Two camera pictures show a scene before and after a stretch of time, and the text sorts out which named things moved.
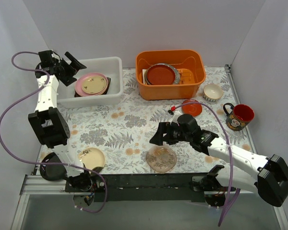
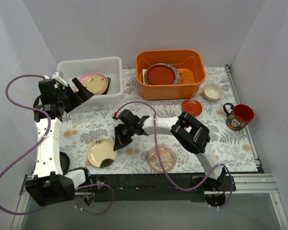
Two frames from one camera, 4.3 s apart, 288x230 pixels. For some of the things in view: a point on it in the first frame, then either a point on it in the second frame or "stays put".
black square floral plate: [109, 79] stays put
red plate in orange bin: [162, 74] stays put
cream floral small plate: [93, 84] stays put
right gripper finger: [164, 127] to [121, 131]
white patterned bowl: [212, 92] stays put
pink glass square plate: [161, 158] stays put
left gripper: [64, 70] to [70, 97]
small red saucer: [195, 109] stays put
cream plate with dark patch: [92, 158] to [101, 153]
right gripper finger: [158, 139] to [121, 141]
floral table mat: [115, 139] stays put
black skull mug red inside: [241, 115] stays put
